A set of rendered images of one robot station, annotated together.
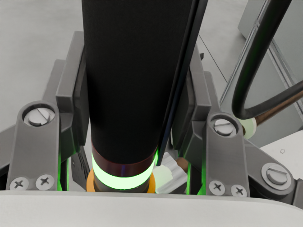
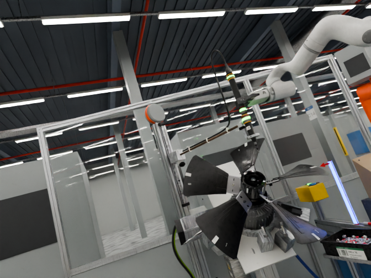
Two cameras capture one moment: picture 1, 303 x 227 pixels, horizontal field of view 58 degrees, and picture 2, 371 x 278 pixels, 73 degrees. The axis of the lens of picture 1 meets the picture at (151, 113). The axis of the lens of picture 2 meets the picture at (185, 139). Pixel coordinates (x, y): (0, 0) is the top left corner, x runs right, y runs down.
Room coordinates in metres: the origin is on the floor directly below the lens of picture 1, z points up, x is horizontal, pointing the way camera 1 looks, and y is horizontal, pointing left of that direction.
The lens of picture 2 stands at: (0.41, 1.31, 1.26)
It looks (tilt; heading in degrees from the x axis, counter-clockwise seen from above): 12 degrees up; 270
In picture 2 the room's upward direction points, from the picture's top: 18 degrees counter-clockwise
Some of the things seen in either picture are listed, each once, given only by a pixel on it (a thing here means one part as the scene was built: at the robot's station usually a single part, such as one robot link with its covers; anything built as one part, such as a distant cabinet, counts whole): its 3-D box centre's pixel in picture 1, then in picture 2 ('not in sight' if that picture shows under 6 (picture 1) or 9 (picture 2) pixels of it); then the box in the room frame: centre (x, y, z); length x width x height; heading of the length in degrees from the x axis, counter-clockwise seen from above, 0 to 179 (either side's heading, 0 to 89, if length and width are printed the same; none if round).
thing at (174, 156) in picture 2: not in sight; (176, 156); (0.52, -0.44, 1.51); 0.10 x 0.07 x 0.08; 134
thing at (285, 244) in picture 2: not in sight; (284, 239); (0.11, 0.01, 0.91); 0.12 x 0.08 x 0.12; 99
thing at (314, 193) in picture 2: not in sight; (311, 193); (-0.23, -0.34, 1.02); 0.16 x 0.10 x 0.11; 99
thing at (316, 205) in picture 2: not in sight; (318, 209); (-0.23, -0.34, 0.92); 0.03 x 0.03 x 0.12; 9
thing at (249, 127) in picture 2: not in sight; (239, 101); (0.08, 0.01, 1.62); 0.04 x 0.04 x 0.46
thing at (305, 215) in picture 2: not in sight; (290, 218); (0.04, -0.03, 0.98); 0.20 x 0.16 x 0.20; 99
